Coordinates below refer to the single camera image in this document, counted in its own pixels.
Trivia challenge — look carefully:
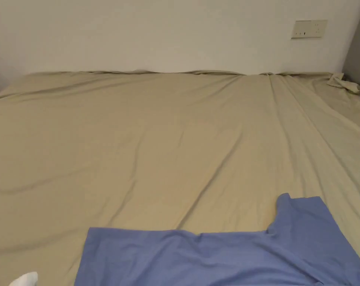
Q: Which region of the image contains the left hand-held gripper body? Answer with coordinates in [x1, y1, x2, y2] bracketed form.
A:
[9, 271, 39, 286]

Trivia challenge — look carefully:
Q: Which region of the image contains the bed with beige sheet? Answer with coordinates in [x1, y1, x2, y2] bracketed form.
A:
[0, 70, 360, 286]

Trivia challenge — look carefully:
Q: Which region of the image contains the blue shirt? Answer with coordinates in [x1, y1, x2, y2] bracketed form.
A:
[74, 193, 360, 286]

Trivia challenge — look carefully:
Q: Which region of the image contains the beige wall switch panel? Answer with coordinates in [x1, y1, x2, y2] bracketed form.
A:
[291, 19, 328, 39]

